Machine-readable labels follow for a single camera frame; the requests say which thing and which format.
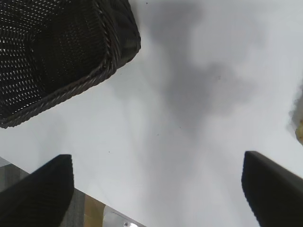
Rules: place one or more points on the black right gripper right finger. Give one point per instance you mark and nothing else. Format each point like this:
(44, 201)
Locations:
(277, 196)

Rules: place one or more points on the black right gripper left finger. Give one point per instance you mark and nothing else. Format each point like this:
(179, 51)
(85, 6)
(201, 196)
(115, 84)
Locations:
(40, 196)

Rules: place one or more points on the long striped bread loaf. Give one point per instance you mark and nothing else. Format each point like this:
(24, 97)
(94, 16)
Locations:
(300, 132)

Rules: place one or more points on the dark brown wicker basket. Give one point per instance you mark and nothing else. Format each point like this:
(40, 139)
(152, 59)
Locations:
(59, 59)

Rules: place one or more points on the yellow tape strip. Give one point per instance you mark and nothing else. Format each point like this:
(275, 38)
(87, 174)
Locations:
(93, 210)

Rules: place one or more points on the transparent plastic floor sheet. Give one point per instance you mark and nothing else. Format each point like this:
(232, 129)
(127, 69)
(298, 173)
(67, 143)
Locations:
(118, 218)

